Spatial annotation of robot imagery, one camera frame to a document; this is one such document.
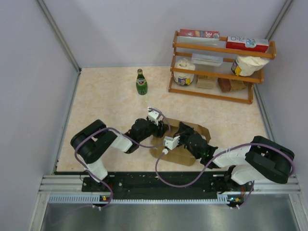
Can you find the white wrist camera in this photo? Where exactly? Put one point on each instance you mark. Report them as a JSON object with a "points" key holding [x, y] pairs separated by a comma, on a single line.
{"points": [[154, 115], [171, 142]]}

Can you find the red white box right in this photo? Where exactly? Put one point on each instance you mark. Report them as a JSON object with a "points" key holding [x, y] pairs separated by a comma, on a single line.
{"points": [[247, 44]]}

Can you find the white bag left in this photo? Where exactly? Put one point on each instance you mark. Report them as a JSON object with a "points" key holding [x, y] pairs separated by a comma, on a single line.
{"points": [[183, 78]]}

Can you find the tan cardboard block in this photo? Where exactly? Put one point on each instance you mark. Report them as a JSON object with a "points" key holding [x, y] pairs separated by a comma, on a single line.
{"points": [[205, 82]]}

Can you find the wooden shelf rack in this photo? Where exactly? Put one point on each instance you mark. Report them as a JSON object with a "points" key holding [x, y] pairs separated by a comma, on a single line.
{"points": [[184, 47]]}

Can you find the large white bag right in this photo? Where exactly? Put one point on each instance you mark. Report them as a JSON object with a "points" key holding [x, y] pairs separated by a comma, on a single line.
{"points": [[247, 65]]}

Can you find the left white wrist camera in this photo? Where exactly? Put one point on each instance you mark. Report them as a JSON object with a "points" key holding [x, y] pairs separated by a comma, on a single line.
{"points": [[154, 115]]}

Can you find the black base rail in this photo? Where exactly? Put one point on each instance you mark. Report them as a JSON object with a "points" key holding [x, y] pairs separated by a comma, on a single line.
{"points": [[147, 185]]}

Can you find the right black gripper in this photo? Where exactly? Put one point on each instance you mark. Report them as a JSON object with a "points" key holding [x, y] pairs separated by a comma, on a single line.
{"points": [[183, 130]]}

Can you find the brown brick block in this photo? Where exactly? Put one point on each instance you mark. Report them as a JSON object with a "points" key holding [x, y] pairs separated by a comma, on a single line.
{"points": [[224, 84]]}

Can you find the aluminium corner frame post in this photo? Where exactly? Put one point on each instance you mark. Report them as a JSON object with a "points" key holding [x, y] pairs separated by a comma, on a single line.
{"points": [[58, 34]]}

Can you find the red foil box left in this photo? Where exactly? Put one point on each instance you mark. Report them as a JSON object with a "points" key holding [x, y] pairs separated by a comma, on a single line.
{"points": [[199, 34]]}

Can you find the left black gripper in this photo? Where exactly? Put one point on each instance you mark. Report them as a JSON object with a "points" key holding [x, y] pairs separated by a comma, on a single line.
{"points": [[160, 129]]}

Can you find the brown cardboard box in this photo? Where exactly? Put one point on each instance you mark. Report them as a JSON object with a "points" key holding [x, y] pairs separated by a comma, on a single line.
{"points": [[196, 148]]}

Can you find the crumpled brown paper bag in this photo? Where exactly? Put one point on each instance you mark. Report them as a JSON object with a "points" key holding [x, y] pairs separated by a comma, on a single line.
{"points": [[238, 85]]}

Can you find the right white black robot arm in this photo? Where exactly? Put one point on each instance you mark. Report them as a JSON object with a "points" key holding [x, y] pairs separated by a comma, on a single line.
{"points": [[259, 159]]}

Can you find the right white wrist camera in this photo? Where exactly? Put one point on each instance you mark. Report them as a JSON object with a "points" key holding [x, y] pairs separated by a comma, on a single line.
{"points": [[171, 142]]}

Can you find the green glass bottle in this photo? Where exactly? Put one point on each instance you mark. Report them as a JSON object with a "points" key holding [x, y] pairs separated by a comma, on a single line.
{"points": [[141, 83]]}

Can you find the right aluminium frame post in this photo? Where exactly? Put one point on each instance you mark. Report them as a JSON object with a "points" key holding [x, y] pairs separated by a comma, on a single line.
{"points": [[282, 13]]}

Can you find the clear plastic container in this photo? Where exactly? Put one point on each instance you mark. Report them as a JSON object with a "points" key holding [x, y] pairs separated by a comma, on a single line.
{"points": [[210, 60]]}

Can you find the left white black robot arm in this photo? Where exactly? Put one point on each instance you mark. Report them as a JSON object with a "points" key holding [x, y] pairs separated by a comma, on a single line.
{"points": [[93, 141]]}

